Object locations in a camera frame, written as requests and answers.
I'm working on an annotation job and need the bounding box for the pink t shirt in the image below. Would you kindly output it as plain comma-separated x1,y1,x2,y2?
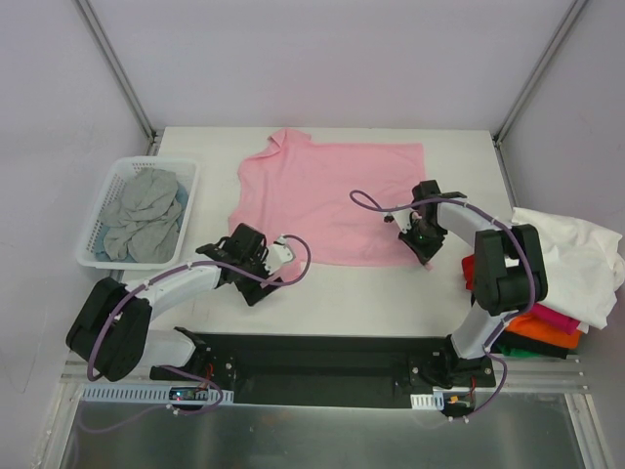
229,128,426,268

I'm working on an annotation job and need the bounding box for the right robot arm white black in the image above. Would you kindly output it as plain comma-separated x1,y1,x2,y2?
385,180,548,389

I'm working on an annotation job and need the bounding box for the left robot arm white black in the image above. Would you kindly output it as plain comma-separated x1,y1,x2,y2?
65,224,296,382

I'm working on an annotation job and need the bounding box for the red t shirt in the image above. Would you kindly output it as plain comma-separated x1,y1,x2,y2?
461,255,475,291

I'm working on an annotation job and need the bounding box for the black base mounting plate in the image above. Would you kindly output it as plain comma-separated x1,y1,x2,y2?
149,333,496,408

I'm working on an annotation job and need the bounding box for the grey t shirt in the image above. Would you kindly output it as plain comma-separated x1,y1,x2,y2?
103,168,186,261

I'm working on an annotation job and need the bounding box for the black t shirt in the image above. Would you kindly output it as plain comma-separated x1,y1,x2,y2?
491,331,569,360

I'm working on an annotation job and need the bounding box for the orange t shirt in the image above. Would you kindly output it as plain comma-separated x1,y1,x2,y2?
506,314,583,350

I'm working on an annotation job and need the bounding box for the white plastic laundry basket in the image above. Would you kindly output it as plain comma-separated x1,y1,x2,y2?
76,156,199,271

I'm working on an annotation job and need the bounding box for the green t shirt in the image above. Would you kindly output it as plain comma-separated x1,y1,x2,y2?
495,344,540,359

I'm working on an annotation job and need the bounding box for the light blue t shirt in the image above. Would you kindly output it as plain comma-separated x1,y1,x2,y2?
93,183,190,263

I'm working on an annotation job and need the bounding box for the white t shirt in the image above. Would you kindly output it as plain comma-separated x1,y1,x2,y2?
512,207,624,329

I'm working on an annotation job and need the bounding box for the magenta t shirt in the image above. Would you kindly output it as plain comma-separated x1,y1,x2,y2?
530,303,580,335

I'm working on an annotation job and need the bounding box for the left slotted cable duct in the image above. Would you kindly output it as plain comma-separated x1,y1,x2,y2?
82,384,234,405

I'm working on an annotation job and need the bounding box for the slotted cable duct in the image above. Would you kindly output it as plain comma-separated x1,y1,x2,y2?
82,384,234,405
410,392,444,411

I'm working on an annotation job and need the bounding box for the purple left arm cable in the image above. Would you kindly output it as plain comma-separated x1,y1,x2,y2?
77,234,313,434

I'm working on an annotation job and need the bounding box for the aluminium front rail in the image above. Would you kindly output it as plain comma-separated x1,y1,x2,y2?
61,343,590,392

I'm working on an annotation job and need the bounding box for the right slotted cable duct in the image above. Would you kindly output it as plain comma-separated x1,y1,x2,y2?
410,392,444,411

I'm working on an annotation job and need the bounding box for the right aluminium frame post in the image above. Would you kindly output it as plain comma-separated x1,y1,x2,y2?
492,0,592,149

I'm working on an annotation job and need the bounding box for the aluminium frame post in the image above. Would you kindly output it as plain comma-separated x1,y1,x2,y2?
492,0,592,149
72,0,162,155

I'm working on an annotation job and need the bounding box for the left aluminium frame post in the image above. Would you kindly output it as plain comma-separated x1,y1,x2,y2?
72,0,162,155

